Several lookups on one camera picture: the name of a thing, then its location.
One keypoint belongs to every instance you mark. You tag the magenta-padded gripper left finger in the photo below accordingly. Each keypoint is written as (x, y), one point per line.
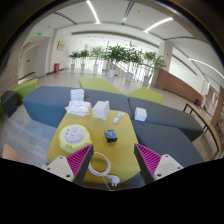
(61, 167)

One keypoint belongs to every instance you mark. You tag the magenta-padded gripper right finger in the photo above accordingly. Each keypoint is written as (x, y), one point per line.
(166, 165)

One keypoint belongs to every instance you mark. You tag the person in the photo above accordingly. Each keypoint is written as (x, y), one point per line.
(11, 154)

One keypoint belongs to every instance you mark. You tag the small white cube box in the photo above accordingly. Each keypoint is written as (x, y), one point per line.
(140, 114)

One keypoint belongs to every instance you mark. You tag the white wet wipes pack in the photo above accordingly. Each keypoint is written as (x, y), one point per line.
(78, 108)

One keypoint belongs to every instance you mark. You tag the long grey sofa block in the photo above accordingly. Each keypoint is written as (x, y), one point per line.
(45, 103)

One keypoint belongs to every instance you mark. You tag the small white tube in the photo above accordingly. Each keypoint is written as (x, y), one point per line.
(118, 117)

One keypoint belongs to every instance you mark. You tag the white cardboard box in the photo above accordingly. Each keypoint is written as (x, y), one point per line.
(100, 110)

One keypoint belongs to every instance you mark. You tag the yellow-green sofa block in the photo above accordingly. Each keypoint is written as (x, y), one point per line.
(98, 85)
(146, 95)

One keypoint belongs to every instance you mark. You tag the white tissue pack stack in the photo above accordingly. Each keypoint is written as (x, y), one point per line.
(77, 94)

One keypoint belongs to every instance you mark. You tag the black ottoman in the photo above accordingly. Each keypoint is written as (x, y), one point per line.
(9, 102)

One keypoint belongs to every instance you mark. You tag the lime green bench seat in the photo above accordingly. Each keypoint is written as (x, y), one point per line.
(25, 88)

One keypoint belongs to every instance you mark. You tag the red fire extinguisher box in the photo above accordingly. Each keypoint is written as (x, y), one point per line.
(56, 68)

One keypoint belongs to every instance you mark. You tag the row of potted plants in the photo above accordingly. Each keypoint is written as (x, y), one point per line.
(115, 55)

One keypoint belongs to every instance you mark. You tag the green exit sign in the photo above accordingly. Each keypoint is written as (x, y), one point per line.
(39, 34)

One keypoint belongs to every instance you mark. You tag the ceiling light strips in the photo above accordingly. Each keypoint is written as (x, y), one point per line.
(93, 11)

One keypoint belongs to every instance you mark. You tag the wooden bench with black frame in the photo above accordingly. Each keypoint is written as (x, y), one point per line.
(200, 115)

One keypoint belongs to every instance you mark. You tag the framed wall picture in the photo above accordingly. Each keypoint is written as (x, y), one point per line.
(61, 45)

